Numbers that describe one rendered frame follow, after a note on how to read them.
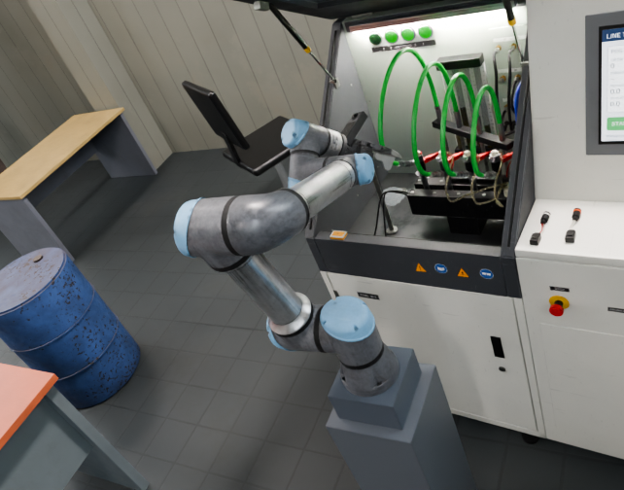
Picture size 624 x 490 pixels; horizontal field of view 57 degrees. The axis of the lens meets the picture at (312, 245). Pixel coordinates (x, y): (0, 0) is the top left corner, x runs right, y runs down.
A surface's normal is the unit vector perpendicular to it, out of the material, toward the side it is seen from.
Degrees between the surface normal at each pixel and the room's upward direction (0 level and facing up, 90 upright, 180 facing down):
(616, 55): 76
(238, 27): 90
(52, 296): 90
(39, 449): 90
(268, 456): 0
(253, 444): 0
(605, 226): 0
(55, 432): 90
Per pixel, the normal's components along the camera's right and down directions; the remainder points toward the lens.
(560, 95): -0.55, 0.47
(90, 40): 0.86, 0.01
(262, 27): -0.39, 0.67
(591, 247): -0.33, -0.75
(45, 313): 0.59, 0.31
